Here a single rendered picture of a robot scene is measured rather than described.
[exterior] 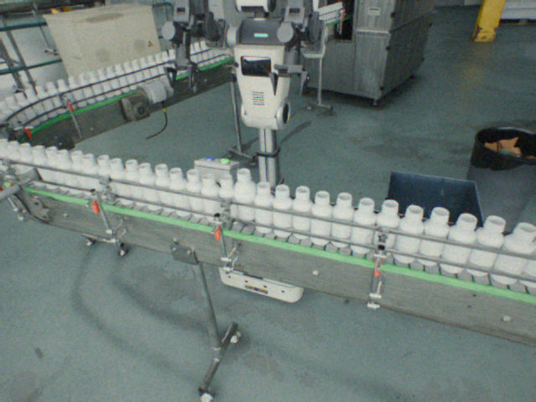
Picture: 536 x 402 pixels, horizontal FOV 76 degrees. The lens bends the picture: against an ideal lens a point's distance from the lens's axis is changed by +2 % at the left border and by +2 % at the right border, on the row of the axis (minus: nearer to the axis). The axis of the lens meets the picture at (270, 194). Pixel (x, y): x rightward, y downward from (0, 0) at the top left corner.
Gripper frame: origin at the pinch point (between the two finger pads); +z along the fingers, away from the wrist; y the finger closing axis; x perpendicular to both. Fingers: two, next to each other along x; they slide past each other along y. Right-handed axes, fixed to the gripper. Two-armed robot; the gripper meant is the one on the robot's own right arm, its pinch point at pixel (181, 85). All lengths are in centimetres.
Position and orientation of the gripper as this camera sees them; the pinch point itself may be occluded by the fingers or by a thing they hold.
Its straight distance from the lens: 148.2
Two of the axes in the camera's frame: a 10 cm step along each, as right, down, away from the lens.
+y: 9.1, 1.3, -3.9
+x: 4.0, -0.9, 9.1
